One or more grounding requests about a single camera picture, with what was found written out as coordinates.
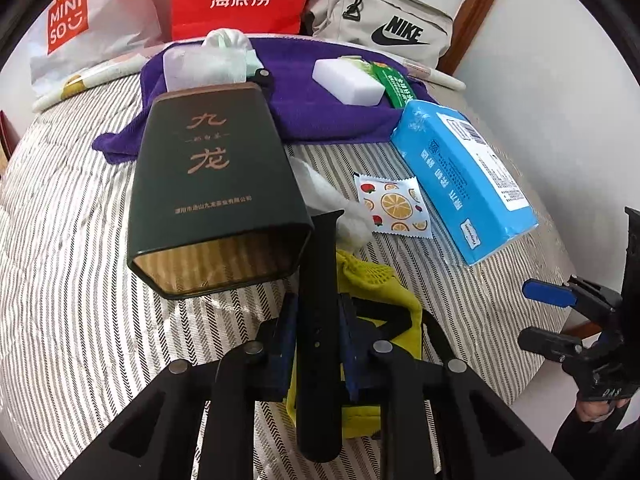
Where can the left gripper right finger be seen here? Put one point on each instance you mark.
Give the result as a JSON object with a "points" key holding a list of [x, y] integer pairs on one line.
{"points": [[438, 420]]}

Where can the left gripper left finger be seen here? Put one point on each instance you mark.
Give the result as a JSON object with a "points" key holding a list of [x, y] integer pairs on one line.
{"points": [[197, 421]]}

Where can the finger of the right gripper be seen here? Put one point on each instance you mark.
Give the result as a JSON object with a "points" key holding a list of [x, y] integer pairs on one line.
{"points": [[552, 346], [560, 296]]}

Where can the yellow black pouch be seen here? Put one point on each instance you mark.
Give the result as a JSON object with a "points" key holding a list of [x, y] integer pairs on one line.
{"points": [[346, 358]]}

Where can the fruit pattern wet wipe packet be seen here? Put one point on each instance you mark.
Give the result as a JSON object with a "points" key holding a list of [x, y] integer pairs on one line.
{"points": [[396, 207]]}

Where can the white tissue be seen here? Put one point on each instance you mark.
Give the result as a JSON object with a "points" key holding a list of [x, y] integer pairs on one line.
{"points": [[354, 229]]}

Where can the green snack packet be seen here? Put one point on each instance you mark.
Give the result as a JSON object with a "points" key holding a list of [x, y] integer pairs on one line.
{"points": [[398, 90]]}

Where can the white foam sponge block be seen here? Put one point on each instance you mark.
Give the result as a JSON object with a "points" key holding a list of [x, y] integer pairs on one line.
{"points": [[347, 83]]}

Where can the green tissue pack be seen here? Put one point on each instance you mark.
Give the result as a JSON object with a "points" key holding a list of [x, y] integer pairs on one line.
{"points": [[358, 62]]}

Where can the person's right hand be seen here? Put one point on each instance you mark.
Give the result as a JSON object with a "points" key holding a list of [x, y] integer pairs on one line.
{"points": [[598, 411]]}

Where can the blue tissue box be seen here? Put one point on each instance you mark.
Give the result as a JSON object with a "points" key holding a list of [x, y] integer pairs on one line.
{"points": [[480, 203]]}

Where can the striped mattress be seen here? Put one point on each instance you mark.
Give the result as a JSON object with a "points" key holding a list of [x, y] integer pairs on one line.
{"points": [[81, 335]]}

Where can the dark green tea tin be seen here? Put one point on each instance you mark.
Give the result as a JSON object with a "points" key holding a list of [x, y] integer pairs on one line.
{"points": [[214, 204]]}

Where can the purple towel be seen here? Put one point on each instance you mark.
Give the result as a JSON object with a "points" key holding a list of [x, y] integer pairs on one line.
{"points": [[303, 111]]}

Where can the framed picture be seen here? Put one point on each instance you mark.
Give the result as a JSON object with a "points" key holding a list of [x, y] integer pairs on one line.
{"points": [[9, 140]]}

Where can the rolled patterned paper tube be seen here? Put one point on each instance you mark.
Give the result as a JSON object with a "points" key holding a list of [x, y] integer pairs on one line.
{"points": [[131, 63]]}

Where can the beige Nike bag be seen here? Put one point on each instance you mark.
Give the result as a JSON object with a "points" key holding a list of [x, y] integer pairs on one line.
{"points": [[404, 28]]}

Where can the white Miniso plastic bag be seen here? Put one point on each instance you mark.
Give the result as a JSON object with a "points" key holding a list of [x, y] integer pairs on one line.
{"points": [[72, 35]]}

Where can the wooden door frame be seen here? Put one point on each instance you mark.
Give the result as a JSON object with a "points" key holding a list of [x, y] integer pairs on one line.
{"points": [[467, 23]]}

